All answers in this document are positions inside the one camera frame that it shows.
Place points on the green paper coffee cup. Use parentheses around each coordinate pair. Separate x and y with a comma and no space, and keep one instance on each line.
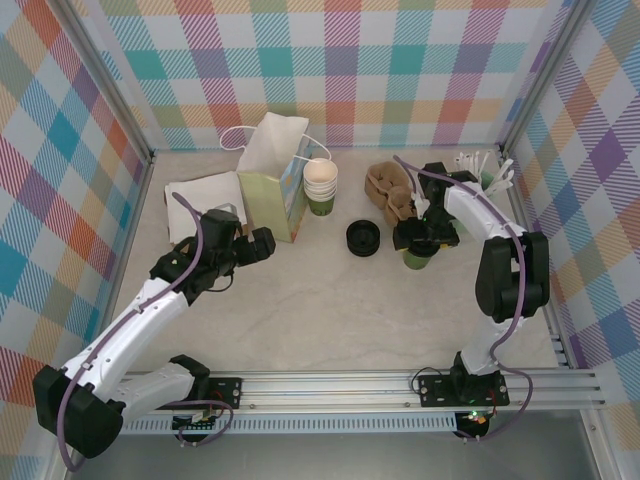
(419,259)

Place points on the stack of black lids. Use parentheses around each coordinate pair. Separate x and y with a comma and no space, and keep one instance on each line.
(363,237)

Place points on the stack of cardboard cup carriers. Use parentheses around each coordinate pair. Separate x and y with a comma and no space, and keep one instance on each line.
(387,192)

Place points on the stack of green paper cups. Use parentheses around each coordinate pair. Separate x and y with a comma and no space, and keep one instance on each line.
(320,185)

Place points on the small green circuit board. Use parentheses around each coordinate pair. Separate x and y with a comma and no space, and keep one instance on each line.
(195,421)
(475,417)

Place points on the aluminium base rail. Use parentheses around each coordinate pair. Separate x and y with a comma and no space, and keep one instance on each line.
(325,392)

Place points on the aluminium frame post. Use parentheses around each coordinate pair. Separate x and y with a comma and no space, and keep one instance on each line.
(110,85)
(545,75)

